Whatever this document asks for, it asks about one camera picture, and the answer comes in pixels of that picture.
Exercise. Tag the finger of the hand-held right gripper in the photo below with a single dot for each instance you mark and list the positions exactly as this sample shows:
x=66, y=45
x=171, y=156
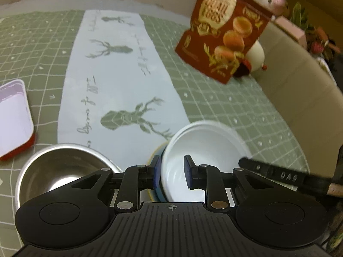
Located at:
x=281, y=175

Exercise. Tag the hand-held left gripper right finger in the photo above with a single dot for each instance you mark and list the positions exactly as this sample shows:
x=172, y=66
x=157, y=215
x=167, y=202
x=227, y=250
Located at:
x=189, y=174

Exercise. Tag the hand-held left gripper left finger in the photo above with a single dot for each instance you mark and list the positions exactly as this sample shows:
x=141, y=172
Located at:
x=156, y=172

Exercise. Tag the blue bowl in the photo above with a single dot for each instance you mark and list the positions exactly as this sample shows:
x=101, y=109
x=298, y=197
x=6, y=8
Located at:
x=162, y=196

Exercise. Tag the white paper bowl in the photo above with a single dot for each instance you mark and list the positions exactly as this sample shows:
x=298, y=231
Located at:
x=209, y=144

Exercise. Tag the stainless steel bowl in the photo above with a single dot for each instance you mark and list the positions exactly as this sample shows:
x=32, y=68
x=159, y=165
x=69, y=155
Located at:
x=53, y=166

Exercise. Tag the red plastic tray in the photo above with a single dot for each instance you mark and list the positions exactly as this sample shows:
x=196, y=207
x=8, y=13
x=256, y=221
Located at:
x=13, y=117

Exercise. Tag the green checked bedsheet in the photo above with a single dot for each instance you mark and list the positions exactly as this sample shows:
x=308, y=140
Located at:
x=214, y=104

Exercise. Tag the beige padded headboard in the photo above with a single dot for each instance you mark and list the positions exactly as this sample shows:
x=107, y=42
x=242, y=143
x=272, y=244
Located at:
x=294, y=85

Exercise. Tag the pink box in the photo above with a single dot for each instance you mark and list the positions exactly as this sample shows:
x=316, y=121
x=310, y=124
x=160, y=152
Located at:
x=292, y=29

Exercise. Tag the red snack bag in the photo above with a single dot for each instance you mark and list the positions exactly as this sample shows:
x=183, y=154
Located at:
x=222, y=32

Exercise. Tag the potted plant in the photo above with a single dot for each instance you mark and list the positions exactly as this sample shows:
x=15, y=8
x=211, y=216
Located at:
x=300, y=18

